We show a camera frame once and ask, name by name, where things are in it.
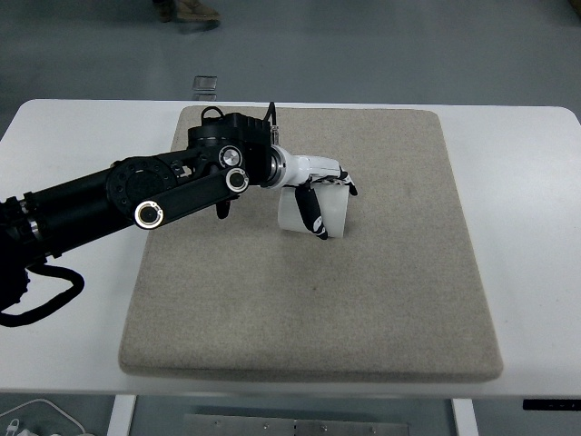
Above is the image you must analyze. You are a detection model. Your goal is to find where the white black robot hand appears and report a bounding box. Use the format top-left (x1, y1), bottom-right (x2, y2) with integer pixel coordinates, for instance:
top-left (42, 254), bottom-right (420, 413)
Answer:
top-left (270, 145), bottom-right (358, 240)

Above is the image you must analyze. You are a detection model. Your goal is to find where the white ribbed cup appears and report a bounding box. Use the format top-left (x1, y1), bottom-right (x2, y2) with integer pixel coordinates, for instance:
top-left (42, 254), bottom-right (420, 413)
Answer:
top-left (278, 183), bottom-right (350, 239)

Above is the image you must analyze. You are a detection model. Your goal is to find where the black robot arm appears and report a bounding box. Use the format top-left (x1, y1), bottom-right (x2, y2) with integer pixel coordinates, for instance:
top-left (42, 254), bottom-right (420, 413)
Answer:
top-left (1, 106), bottom-right (357, 327)

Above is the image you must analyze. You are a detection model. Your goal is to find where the beige felt mat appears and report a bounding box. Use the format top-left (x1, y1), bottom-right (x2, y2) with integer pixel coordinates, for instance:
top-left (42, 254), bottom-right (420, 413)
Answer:
top-left (119, 108), bottom-right (503, 382)

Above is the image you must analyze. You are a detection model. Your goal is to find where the clear acrylic block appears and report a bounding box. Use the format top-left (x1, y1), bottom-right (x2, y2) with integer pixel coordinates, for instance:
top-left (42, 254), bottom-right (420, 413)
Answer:
top-left (192, 75), bottom-right (217, 102)

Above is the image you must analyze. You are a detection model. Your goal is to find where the metal plate under table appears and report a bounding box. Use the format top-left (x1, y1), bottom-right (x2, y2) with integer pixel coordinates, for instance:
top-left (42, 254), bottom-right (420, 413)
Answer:
top-left (183, 414), bottom-right (409, 436)

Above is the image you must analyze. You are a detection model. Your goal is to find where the black table control panel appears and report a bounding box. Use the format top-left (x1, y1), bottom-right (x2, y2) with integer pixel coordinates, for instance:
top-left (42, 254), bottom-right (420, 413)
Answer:
top-left (522, 399), bottom-right (581, 411)

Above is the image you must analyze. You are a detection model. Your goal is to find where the black braided cable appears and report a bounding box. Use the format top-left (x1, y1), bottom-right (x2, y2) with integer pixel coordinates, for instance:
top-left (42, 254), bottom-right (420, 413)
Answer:
top-left (0, 264), bottom-right (86, 328)

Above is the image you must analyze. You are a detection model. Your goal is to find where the white cable under table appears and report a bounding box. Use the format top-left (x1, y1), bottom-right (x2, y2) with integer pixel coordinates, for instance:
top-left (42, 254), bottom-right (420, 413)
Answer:
top-left (0, 398), bottom-right (87, 436)

